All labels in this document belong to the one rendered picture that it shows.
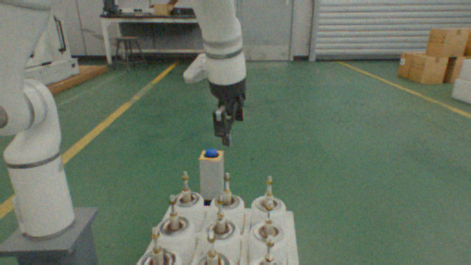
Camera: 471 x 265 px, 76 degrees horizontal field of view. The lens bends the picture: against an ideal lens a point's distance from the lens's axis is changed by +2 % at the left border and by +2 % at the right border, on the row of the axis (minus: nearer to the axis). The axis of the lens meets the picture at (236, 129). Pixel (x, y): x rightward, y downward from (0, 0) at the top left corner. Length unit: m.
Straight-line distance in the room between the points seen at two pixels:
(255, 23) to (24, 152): 5.02
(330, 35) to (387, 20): 0.97
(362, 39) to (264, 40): 1.71
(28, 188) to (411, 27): 6.03
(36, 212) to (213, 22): 0.52
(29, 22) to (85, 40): 5.46
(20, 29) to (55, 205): 0.35
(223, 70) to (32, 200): 0.46
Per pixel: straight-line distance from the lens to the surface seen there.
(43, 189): 0.73
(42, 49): 4.00
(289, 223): 0.93
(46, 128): 0.73
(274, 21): 5.54
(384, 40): 6.07
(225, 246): 0.76
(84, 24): 6.04
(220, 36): 0.52
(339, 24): 5.75
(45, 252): 0.78
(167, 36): 5.62
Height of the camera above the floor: 0.75
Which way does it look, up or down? 21 degrees down
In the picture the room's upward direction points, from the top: straight up
